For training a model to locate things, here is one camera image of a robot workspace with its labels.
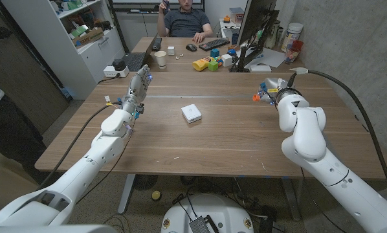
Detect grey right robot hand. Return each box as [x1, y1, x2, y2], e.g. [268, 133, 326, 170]
[259, 76, 294, 105]

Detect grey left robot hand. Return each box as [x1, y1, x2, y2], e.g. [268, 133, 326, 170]
[121, 63, 153, 115]

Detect flat white box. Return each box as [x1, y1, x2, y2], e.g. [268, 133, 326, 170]
[250, 64, 272, 73]

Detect dark laptop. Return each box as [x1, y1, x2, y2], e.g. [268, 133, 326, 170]
[122, 35, 157, 72]

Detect white paper sheets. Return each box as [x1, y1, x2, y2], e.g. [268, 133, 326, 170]
[245, 47, 285, 69]

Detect black power adapter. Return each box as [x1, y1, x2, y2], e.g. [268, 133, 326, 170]
[112, 58, 126, 72]

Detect white power adapter box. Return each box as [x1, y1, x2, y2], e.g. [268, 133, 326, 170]
[103, 65, 130, 78]

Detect white paper cup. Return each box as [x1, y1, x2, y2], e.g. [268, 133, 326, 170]
[153, 50, 168, 70]

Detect red cup in jar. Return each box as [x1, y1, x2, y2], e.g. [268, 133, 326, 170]
[283, 39, 304, 65]

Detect dark bottle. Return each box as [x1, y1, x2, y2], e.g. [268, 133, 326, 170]
[265, 19, 281, 49]

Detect white cube box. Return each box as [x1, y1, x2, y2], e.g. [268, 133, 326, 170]
[220, 53, 234, 68]

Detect white canister with lid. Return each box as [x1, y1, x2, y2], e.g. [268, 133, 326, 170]
[280, 22, 304, 52]

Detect small white square box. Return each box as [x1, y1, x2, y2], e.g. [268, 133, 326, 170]
[181, 104, 203, 124]

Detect black monitor on stand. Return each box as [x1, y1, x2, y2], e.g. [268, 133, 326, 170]
[228, 0, 278, 72]

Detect cardboard box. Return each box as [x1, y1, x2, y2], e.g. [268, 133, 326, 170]
[72, 27, 105, 47]

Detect black keyboard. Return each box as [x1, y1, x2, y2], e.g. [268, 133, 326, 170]
[198, 37, 230, 52]

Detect seated person in dark shirt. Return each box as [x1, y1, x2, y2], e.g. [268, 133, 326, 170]
[157, 0, 214, 44]

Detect clear storage box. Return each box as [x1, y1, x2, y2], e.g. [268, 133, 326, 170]
[228, 6, 245, 24]

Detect white shelf cabinet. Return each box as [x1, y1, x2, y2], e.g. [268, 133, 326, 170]
[1, 0, 126, 100]

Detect white table leg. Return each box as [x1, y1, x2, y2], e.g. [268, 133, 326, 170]
[118, 174, 136, 214]

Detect white robot torso base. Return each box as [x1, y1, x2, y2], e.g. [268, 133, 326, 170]
[160, 193, 254, 233]

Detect standing person in black trousers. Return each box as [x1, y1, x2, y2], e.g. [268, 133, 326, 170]
[0, 77, 47, 175]

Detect grey box on torso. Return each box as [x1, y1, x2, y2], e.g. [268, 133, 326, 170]
[188, 215, 219, 233]

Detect whiteboard with black frame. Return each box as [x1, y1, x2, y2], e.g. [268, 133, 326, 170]
[111, 0, 205, 14]

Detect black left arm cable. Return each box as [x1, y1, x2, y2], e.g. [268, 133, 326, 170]
[36, 102, 123, 192]

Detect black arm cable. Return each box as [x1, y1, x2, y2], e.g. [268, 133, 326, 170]
[36, 102, 123, 192]
[289, 67, 387, 208]

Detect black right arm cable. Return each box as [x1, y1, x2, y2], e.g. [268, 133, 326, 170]
[289, 67, 387, 208]

